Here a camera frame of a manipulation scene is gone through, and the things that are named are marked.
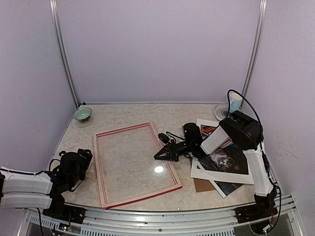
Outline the green ceramic bowl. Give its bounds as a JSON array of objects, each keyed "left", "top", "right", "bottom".
[{"left": 73, "top": 107, "right": 92, "bottom": 121}]

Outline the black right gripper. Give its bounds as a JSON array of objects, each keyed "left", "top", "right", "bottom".
[{"left": 154, "top": 139, "right": 193, "bottom": 161}]

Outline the white mat board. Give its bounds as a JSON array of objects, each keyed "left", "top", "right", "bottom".
[{"left": 189, "top": 118, "right": 254, "bottom": 185}]

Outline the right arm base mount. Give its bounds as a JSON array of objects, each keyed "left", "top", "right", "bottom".
[{"left": 235, "top": 187, "right": 278, "bottom": 223}]

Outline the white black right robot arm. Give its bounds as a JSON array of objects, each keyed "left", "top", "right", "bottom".
[{"left": 154, "top": 110, "right": 281, "bottom": 218}]

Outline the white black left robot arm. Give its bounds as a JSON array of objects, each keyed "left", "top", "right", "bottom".
[{"left": 0, "top": 149, "right": 93, "bottom": 219}]

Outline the round swirl pattern plate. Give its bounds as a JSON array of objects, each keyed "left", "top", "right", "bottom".
[{"left": 213, "top": 103, "right": 233, "bottom": 121}]

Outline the light blue ceramic mug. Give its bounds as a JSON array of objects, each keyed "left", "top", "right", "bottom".
[{"left": 229, "top": 92, "right": 243, "bottom": 113}]

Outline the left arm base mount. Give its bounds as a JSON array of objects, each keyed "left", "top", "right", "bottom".
[{"left": 43, "top": 200, "right": 86, "bottom": 224}]

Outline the brown frame backing board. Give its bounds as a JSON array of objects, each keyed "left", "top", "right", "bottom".
[{"left": 188, "top": 157, "right": 222, "bottom": 193}]

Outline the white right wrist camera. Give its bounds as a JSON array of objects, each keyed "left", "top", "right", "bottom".
[{"left": 158, "top": 133, "right": 171, "bottom": 144}]

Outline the aluminium enclosure frame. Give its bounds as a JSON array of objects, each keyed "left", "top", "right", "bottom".
[{"left": 23, "top": 0, "right": 302, "bottom": 236}]

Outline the red wooden picture frame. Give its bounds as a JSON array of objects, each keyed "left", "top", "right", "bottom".
[{"left": 93, "top": 121, "right": 183, "bottom": 209}]

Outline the cat and books photo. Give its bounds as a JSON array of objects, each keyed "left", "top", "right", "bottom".
[{"left": 194, "top": 124, "right": 254, "bottom": 199}]

